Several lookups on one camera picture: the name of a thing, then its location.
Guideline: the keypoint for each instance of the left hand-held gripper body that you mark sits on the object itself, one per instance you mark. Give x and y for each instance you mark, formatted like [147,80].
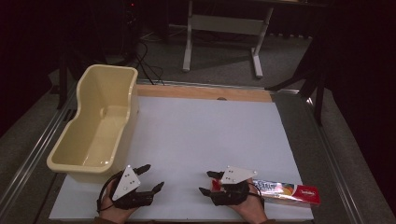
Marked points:
[126,183]

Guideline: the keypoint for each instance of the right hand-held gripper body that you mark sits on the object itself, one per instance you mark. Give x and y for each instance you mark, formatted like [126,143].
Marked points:
[235,175]

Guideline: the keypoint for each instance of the colourful toothpaste box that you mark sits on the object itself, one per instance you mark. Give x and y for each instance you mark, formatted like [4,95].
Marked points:
[289,193]

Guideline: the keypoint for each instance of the person's left hand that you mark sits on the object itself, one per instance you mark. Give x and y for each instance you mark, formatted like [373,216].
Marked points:
[113,214]

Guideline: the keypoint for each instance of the person's right hand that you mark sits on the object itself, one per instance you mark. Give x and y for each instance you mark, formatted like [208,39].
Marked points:
[252,210]

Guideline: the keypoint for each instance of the cream plastic tub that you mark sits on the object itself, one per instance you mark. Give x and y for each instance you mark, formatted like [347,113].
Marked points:
[102,124]

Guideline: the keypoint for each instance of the wooden board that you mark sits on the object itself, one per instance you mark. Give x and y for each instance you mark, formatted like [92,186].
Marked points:
[193,92]

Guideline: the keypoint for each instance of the black stand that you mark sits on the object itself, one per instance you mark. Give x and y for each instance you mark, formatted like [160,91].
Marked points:
[314,81]

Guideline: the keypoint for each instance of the dark device with red light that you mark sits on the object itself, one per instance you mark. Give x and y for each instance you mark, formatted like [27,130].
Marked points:
[132,25]

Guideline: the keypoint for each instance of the metal table rail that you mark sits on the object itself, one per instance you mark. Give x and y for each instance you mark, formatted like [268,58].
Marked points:
[34,149]
[199,83]
[333,161]

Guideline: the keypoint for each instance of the white metal desk frame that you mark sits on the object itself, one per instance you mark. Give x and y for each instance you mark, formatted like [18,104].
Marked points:
[227,25]

